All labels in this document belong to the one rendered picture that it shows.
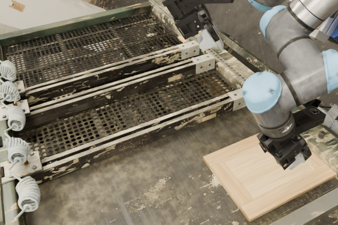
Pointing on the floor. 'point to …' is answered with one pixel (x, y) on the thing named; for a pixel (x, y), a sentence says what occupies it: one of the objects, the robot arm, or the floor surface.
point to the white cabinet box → (36, 3)
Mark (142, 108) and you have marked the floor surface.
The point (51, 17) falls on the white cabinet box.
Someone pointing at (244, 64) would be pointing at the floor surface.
